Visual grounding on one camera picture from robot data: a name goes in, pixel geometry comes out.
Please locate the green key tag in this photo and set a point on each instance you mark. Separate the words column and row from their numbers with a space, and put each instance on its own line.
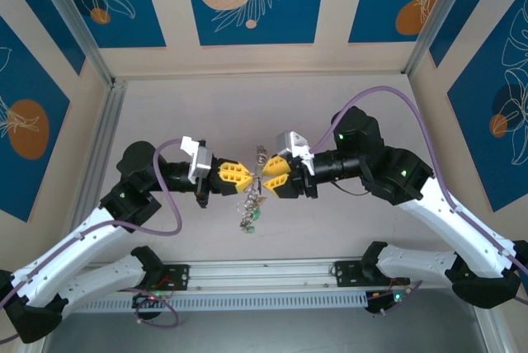
column 255, row 216
column 248, row 230

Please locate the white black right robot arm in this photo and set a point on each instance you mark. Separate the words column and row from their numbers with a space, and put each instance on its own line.
column 453, row 225

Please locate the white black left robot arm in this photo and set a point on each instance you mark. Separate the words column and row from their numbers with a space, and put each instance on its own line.
column 74, row 246

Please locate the black mounting plate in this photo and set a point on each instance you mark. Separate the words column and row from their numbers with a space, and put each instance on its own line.
column 348, row 274
column 179, row 276

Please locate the blue poster with orange circle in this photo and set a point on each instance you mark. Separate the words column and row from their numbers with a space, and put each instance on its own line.
column 474, row 122
column 24, row 81

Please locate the blue poster with fern leaf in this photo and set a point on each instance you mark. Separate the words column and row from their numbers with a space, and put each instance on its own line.
column 371, row 6

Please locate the blue poster with beige circle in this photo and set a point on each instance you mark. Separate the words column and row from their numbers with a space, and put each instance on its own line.
column 297, row 19

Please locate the blue poster with white flower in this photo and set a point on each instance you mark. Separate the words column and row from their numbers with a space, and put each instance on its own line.
column 136, row 31

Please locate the black controller board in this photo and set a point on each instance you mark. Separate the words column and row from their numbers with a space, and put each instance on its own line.
column 148, row 301
column 383, row 301

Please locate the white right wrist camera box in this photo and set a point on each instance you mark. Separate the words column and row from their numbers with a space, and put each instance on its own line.
column 286, row 142

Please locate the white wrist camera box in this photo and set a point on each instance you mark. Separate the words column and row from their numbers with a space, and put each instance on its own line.
column 200, row 163
column 286, row 142

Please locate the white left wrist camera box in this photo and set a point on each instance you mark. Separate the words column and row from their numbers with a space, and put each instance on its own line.
column 200, row 163

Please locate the aluminium frame rail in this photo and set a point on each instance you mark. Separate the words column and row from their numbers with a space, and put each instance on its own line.
column 493, row 336
column 39, row 348
column 103, row 142

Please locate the grooved aluminium mounting rail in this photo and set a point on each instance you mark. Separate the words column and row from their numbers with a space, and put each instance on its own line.
column 264, row 274

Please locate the aluminium frame post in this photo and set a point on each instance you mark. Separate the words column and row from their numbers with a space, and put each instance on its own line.
column 80, row 27
column 437, row 15

